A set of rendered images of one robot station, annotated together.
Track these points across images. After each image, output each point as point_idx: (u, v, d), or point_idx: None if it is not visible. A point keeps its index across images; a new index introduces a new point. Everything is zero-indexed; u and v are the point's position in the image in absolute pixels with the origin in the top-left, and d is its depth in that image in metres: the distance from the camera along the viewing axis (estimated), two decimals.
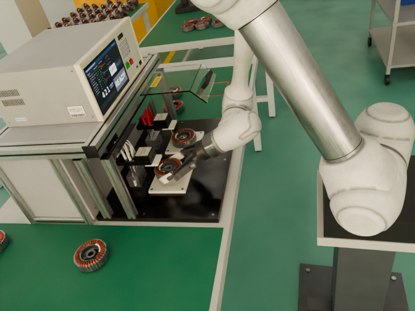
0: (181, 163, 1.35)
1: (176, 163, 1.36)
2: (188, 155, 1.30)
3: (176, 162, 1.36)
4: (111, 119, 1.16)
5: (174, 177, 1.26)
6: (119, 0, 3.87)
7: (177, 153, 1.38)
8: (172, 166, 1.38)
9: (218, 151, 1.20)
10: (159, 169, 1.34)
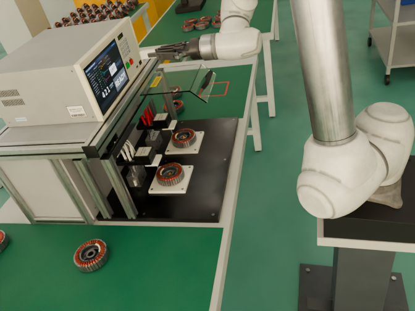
0: (183, 168, 1.37)
1: (178, 168, 1.38)
2: (176, 47, 1.26)
3: (178, 167, 1.38)
4: (111, 119, 1.16)
5: (157, 55, 1.25)
6: (119, 0, 3.87)
7: (154, 49, 1.28)
8: (173, 171, 1.40)
9: (212, 55, 1.20)
10: (160, 174, 1.36)
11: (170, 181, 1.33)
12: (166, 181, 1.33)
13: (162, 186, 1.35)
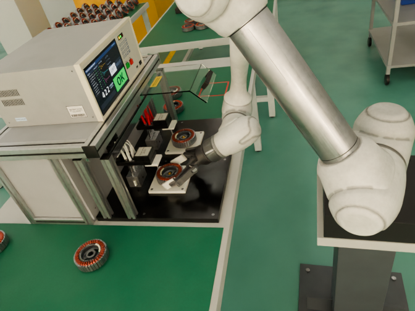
0: (183, 168, 1.37)
1: (178, 168, 1.38)
2: (189, 160, 1.32)
3: (178, 167, 1.38)
4: (111, 119, 1.16)
5: (176, 183, 1.26)
6: (119, 0, 3.87)
7: (180, 155, 1.40)
8: (173, 171, 1.40)
9: (219, 156, 1.22)
10: (160, 174, 1.36)
11: None
12: (166, 181, 1.33)
13: None
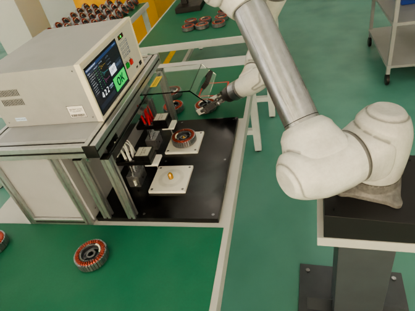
0: None
1: (212, 102, 1.80)
2: None
3: (212, 102, 1.81)
4: (111, 119, 1.16)
5: (204, 110, 1.71)
6: (119, 0, 3.87)
7: (215, 95, 1.81)
8: None
9: (236, 95, 1.60)
10: (197, 103, 1.81)
11: None
12: None
13: None
